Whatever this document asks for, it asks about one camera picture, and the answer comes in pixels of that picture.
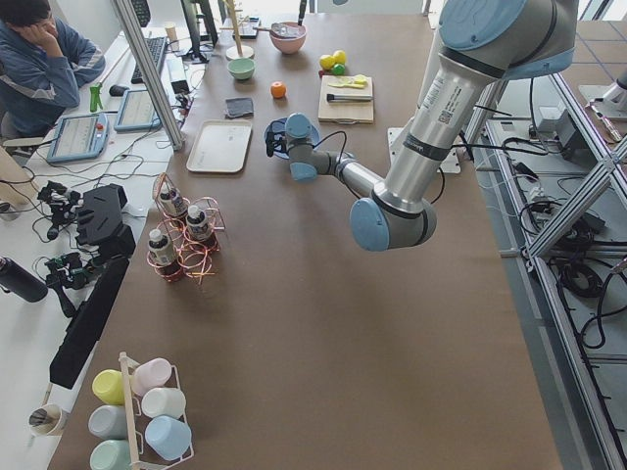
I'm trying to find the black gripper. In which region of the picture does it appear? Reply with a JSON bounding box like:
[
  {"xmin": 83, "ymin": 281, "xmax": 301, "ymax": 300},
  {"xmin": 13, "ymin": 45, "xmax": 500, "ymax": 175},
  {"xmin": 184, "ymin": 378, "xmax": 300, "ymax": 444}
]
[{"xmin": 297, "ymin": 0, "xmax": 308, "ymax": 24}]

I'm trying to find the blue plate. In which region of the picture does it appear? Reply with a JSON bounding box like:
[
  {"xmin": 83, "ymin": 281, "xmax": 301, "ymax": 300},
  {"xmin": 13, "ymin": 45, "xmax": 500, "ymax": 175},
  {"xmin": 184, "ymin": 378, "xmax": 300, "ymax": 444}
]
[{"xmin": 265, "ymin": 114, "xmax": 320, "ymax": 160}]

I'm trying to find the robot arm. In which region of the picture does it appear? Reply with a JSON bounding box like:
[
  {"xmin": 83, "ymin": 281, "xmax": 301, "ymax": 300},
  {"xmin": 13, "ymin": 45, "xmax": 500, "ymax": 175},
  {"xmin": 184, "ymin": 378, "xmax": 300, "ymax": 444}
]
[
  {"xmin": 297, "ymin": 0, "xmax": 348, "ymax": 25},
  {"xmin": 285, "ymin": 1, "xmax": 578, "ymax": 252}
]

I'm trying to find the metal ice scoop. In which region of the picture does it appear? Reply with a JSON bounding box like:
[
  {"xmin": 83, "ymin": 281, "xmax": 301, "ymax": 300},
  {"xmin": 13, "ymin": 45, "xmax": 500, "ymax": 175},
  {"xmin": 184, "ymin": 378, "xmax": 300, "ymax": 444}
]
[{"xmin": 255, "ymin": 23, "xmax": 302, "ymax": 38}]

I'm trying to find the pink bowl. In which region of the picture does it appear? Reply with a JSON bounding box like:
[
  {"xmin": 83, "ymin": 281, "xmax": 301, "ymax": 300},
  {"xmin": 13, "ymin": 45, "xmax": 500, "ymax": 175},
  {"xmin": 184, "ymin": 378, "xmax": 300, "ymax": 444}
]
[{"xmin": 269, "ymin": 22, "xmax": 307, "ymax": 55}]

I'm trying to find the black digital scale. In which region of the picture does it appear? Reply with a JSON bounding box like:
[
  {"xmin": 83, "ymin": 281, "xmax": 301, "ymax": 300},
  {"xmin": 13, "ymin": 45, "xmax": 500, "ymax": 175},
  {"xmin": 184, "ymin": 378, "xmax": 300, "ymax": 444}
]
[{"xmin": 237, "ymin": 17, "xmax": 262, "ymax": 40}]

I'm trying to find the yellow lemon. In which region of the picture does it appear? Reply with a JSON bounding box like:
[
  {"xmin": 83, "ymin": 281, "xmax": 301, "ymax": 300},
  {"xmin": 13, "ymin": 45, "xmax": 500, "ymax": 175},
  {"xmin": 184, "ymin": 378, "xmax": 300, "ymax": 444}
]
[
  {"xmin": 318, "ymin": 55, "xmax": 335, "ymax": 71},
  {"xmin": 333, "ymin": 50, "xmax": 347, "ymax": 65}
]

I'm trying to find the wooden cup stand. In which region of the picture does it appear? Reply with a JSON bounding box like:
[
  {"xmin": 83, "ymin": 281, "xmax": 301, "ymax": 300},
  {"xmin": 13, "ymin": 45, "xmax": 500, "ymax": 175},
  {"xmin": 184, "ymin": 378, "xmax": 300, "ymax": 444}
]
[{"xmin": 221, "ymin": 0, "xmax": 255, "ymax": 61}]

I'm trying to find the green lime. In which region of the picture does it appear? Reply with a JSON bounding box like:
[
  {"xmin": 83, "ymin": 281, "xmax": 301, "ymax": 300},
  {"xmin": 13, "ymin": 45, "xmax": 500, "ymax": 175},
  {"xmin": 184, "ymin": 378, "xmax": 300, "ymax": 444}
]
[{"xmin": 330, "ymin": 64, "xmax": 346, "ymax": 75}]

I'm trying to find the orange fruit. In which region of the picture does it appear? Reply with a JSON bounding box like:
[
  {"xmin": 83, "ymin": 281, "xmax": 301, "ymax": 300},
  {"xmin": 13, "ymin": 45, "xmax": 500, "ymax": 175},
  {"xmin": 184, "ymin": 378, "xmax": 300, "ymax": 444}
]
[{"xmin": 269, "ymin": 81, "xmax": 287, "ymax": 99}]

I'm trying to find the green bowl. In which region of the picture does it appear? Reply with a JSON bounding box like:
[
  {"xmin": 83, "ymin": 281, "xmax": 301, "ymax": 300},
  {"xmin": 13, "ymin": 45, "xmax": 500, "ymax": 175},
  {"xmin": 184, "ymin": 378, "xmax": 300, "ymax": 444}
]
[{"xmin": 227, "ymin": 58, "xmax": 256, "ymax": 80}]

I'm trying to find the yellow plastic knife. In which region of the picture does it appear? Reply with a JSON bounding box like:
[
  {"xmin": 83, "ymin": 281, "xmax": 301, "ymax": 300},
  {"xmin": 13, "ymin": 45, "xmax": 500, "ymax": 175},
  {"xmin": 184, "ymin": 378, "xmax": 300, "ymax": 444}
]
[{"xmin": 327, "ymin": 80, "xmax": 367, "ymax": 89}]

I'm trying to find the metal cylinder black tip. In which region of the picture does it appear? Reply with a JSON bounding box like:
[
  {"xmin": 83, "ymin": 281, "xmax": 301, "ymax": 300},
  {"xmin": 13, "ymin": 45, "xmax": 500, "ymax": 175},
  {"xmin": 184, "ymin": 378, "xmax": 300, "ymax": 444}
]
[{"xmin": 325, "ymin": 93, "xmax": 373, "ymax": 103}]

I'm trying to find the black monitor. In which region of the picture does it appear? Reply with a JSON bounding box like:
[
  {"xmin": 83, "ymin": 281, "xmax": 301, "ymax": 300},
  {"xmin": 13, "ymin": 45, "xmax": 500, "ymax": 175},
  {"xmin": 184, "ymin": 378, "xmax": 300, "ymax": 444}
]
[{"xmin": 180, "ymin": 0, "xmax": 218, "ymax": 64}]

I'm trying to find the wooden cutting board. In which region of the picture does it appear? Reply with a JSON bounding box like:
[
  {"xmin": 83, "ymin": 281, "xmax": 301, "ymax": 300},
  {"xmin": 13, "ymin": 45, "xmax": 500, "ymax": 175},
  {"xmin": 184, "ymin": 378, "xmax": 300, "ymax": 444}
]
[{"xmin": 317, "ymin": 75, "xmax": 374, "ymax": 123}]

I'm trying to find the grey folded cloth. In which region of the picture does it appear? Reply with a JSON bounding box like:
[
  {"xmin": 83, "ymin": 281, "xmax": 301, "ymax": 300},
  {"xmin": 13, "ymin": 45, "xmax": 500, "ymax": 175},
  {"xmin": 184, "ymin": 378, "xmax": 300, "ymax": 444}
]
[{"xmin": 224, "ymin": 97, "xmax": 254, "ymax": 118}]

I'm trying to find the black keyboard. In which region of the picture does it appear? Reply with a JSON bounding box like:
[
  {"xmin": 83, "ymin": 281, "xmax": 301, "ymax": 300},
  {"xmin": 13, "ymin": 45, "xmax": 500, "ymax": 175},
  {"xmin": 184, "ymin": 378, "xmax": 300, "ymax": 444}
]
[{"xmin": 130, "ymin": 37, "xmax": 168, "ymax": 84}]

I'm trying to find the cream rectangular tray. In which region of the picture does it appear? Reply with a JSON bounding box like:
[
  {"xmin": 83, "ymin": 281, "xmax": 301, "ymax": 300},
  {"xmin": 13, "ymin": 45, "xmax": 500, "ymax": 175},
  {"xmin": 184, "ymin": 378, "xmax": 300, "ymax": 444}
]
[{"xmin": 186, "ymin": 119, "xmax": 253, "ymax": 173}]

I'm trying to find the teach pendant far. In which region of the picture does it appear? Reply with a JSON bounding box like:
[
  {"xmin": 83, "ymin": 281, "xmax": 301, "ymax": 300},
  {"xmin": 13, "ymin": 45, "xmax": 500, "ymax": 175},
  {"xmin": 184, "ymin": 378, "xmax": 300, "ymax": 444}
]
[{"xmin": 114, "ymin": 89, "xmax": 162, "ymax": 133}]

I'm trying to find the teach pendant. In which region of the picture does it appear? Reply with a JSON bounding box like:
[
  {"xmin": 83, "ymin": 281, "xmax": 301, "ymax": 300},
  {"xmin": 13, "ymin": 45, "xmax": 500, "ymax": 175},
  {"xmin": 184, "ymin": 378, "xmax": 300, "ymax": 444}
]
[
  {"xmin": 46, "ymin": 113, "xmax": 109, "ymax": 164},
  {"xmin": 114, "ymin": 89, "xmax": 162, "ymax": 133}
]

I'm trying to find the computer mouse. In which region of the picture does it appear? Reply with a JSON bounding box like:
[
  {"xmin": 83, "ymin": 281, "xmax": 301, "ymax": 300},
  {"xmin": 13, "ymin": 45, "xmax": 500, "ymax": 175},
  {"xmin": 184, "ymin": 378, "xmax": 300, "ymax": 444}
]
[{"xmin": 109, "ymin": 84, "xmax": 128, "ymax": 97}]

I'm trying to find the dark drink bottle back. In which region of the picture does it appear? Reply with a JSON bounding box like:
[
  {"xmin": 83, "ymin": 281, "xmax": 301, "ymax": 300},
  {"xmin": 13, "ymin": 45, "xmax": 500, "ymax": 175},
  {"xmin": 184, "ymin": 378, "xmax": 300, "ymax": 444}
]
[{"xmin": 159, "ymin": 186, "xmax": 187, "ymax": 217}]

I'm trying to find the dark drink bottle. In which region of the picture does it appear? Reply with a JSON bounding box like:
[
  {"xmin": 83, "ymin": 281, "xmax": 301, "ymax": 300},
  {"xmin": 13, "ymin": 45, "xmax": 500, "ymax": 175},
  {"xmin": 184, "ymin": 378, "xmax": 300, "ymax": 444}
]
[
  {"xmin": 186, "ymin": 205, "xmax": 217, "ymax": 249},
  {"xmin": 159, "ymin": 186, "xmax": 187, "ymax": 217},
  {"xmin": 148, "ymin": 228, "xmax": 183, "ymax": 282}
]

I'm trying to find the dark drink bottle middle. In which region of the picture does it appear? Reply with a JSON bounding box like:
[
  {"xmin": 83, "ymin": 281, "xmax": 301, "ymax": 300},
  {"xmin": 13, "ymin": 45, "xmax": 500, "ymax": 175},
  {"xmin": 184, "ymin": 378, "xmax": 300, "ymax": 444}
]
[{"xmin": 186, "ymin": 205, "xmax": 217, "ymax": 249}]

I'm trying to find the teach pendant near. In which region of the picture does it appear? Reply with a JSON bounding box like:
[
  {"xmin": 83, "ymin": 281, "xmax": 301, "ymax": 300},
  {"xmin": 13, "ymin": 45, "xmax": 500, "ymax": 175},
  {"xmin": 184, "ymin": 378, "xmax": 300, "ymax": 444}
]
[{"xmin": 46, "ymin": 113, "xmax": 109, "ymax": 164}]

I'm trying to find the seated person blue jacket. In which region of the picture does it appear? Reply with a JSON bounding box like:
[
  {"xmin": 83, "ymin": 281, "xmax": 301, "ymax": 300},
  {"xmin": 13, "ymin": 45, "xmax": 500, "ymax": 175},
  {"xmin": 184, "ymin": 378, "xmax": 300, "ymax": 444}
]
[{"xmin": 1, "ymin": 1, "xmax": 106, "ymax": 139}]

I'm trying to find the dark drink bottle front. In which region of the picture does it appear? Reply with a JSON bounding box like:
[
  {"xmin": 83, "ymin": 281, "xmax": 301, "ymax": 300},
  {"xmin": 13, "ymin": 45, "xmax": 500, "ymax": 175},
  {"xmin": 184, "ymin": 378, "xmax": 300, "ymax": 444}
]
[{"xmin": 148, "ymin": 228, "xmax": 183, "ymax": 282}]

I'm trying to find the black water bottle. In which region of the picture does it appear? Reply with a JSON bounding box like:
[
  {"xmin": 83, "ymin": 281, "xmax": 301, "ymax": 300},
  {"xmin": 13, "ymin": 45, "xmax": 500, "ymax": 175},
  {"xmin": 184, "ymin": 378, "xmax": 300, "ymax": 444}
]
[{"xmin": 1, "ymin": 257, "xmax": 48, "ymax": 303}]

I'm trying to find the pink cup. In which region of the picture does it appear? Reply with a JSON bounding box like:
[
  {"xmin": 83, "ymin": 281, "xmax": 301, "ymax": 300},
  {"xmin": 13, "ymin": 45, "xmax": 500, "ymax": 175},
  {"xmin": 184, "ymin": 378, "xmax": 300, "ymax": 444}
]
[{"xmin": 130, "ymin": 357, "xmax": 171, "ymax": 397}]

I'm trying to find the white cup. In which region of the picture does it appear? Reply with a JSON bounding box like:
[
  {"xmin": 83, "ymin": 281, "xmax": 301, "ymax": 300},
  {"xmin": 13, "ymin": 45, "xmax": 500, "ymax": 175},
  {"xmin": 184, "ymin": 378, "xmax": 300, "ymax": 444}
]
[{"xmin": 141, "ymin": 387, "xmax": 186, "ymax": 419}]

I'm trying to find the yellow cup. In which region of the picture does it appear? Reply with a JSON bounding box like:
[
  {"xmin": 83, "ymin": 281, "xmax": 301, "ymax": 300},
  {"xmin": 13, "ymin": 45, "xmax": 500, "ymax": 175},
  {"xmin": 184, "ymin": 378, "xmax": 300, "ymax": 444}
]
[{"xmin": 92, "ymin": 369, "xmax": 124, "ymax": 405}]

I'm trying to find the white cup rack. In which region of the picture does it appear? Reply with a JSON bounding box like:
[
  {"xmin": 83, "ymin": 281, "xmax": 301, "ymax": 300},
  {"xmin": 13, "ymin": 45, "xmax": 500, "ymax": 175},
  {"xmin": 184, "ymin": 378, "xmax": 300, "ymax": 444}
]
[{"xmin": 119, "ymin": 352, "xmax": 195, "ymax": 470}]

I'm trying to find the blue cup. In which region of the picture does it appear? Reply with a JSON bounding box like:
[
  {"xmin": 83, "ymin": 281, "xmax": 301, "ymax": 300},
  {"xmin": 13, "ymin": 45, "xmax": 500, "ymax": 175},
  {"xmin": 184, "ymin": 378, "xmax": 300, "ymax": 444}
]
[{"xmin": 144, "ymin": 415, "xmax": 192, "ymax": 461}]

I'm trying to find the grey cup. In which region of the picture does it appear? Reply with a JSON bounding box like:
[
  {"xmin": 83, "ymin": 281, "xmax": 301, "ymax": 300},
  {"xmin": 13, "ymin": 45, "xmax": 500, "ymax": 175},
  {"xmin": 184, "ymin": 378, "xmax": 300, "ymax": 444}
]
[{"xmin": 87, "ymin": 404, "xmax": 127, "ymax": 440}]

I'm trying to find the paper cup with utensils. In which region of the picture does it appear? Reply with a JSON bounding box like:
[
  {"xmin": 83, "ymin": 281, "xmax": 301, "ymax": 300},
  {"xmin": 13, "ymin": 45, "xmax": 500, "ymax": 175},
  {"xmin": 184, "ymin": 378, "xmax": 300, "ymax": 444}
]
[{"xmin": 28, "ymin": 403, "xmax": 68, "ymax": 437}]

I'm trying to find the green cup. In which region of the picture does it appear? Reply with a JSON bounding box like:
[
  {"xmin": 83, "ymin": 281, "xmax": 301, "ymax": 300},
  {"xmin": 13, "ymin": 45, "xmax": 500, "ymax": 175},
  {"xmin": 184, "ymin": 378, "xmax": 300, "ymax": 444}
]
[{"xmin": 89, "ymin": 440, "xmax": 131, "ymax": 470}]

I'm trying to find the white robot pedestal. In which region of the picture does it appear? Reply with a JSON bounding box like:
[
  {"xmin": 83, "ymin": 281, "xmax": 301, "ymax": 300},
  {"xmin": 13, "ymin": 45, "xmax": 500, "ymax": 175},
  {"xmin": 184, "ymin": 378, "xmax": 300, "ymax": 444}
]
[{"xmin": 388, "ymin": 24, "xmax": 461, "ymax": 173}]

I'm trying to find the aluminium frame post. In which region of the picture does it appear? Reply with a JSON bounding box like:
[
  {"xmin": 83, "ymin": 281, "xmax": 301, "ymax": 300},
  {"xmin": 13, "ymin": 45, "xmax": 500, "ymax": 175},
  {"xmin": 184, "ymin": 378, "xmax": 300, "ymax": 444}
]
[{"xmin": 111, "ymin": 0, "xmax": 184, "ymax": 151}]

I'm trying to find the copper wire bottle rack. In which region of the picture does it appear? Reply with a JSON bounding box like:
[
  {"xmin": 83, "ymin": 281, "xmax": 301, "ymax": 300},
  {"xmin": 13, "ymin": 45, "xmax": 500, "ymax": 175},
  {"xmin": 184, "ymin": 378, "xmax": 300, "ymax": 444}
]
[{"xmin": 146, "ymin": 173, "xmax": 225, "ymax": 283}]

